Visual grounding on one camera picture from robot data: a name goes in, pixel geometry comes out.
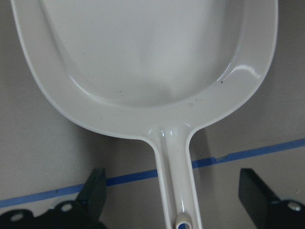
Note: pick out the white plastic dustpan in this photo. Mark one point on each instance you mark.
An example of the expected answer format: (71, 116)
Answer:
(150, 70)

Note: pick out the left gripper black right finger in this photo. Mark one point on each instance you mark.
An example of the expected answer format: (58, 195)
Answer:
(258, 200)

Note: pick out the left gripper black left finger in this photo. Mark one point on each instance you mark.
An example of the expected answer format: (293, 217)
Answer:
(92, 196)

